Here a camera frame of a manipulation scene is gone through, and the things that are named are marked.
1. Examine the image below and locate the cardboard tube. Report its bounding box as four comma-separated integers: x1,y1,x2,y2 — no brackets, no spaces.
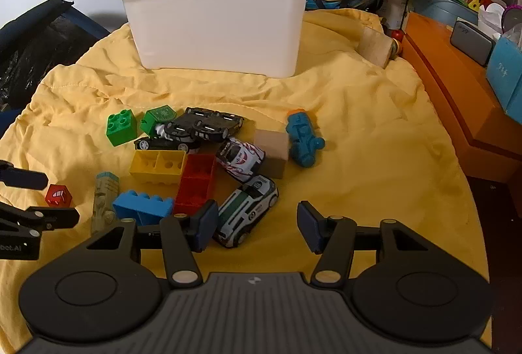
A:
359,28,394,69

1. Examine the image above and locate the white plastic container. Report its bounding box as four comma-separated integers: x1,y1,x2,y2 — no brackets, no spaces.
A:
112,0,323,78

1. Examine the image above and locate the red printed cube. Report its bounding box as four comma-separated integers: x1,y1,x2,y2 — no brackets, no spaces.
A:
45,184,74,208

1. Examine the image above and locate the grey case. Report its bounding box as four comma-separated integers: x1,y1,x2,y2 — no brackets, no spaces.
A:
452,20,496,67

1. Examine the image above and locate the dark blue stroller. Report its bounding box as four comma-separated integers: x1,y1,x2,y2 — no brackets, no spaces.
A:
0,0,111,114

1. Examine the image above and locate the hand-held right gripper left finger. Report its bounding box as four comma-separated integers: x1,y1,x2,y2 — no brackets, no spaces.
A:
87,199,221,289

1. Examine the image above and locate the orange cardboard box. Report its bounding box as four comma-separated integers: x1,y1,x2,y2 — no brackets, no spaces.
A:
402,11,522,184

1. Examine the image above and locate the green building block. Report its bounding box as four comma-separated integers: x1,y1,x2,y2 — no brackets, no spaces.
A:
107,112,141,146

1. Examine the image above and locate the brown wooden cube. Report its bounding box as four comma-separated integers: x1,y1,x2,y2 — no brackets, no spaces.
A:
253,130,290,179

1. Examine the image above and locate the green printed cube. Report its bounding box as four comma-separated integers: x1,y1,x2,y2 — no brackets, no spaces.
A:
141,105,177,134

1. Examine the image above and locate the yellow building block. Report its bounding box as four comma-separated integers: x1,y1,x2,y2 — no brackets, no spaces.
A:
130,150,187,187

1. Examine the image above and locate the white and red toy car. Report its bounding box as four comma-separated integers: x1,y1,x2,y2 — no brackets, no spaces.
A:
215,137,267,180

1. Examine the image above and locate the red building block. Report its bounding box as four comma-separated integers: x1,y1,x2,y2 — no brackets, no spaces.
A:
173,153,218,216

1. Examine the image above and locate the white and green toy car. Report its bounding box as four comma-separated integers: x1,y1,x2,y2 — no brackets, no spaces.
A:
212,175,280,248

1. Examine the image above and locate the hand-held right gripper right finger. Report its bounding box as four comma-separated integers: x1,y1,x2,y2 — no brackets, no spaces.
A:
297,201,431,290

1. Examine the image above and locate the blue toy figure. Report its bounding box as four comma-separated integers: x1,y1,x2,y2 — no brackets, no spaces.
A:
285,108,326,168

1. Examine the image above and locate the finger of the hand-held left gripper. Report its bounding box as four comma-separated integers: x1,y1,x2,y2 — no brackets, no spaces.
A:
0,202,80,235
0,160,48,190

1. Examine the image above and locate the yellow blanket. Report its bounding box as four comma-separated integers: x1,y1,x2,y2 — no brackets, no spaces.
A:
0,7,490,354

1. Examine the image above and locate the blue building block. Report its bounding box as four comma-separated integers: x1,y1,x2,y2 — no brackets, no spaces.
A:
112,190,176,226

